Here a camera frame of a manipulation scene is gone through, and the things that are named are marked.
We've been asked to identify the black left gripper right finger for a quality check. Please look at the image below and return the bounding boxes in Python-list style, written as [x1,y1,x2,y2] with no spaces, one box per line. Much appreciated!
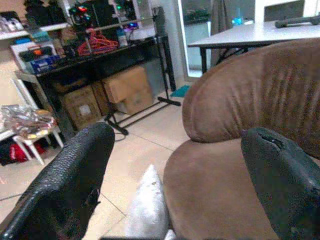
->
[240,127,320,240]

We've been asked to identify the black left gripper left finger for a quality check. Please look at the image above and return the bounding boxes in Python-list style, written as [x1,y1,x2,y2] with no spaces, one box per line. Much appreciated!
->
[0,121,116,240]

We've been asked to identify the brown suede sofa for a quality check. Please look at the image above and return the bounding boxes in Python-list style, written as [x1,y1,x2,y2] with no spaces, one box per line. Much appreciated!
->
[162,37,320,240]

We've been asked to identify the white pillow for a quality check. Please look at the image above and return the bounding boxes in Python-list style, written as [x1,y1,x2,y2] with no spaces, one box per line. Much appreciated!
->
[124,164,177,240]

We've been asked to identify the teal floor mat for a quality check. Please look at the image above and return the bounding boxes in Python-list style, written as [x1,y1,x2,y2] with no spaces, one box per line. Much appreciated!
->
[169,84,191,98]

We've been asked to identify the white stool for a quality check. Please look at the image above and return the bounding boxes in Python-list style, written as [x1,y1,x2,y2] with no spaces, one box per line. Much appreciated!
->
[11,124,65,166]

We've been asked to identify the red and black bag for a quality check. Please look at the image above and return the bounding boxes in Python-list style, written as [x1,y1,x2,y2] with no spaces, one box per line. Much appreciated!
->
[0,139,47,166]

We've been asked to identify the shiny foil bag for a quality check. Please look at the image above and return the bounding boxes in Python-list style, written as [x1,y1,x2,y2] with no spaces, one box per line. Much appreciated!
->
[0,104,58,140]

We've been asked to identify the cardboard box with white label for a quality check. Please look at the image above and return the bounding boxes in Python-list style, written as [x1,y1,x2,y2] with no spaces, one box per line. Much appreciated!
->
[59,86,103,131]

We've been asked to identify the large cardboard box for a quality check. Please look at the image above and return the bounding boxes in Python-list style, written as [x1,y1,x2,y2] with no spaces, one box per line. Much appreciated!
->
[101,65,155,115]

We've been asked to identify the blue box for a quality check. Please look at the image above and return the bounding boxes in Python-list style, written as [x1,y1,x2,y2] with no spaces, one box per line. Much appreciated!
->
[29,55,61,75]

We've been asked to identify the black desk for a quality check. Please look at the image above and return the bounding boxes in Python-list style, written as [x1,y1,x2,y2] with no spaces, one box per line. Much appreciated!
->
[15,34,177,133]

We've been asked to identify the black clothes rack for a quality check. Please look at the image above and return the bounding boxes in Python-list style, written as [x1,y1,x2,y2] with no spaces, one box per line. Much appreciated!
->
[84,15,182,136]

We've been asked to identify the red and orange hangers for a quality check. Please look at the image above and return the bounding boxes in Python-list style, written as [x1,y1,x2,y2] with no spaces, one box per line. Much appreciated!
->
[76,27,120,57]

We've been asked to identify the white table with black legs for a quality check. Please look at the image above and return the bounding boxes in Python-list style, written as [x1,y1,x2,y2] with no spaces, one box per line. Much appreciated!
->
[187,18,320,75]

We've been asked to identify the dark long object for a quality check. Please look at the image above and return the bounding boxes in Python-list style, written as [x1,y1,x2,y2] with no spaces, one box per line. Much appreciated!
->
[274,15,320,29]

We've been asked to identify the white wall shelf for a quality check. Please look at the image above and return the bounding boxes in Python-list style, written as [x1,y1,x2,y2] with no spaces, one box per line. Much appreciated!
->
[0,22,72,41]

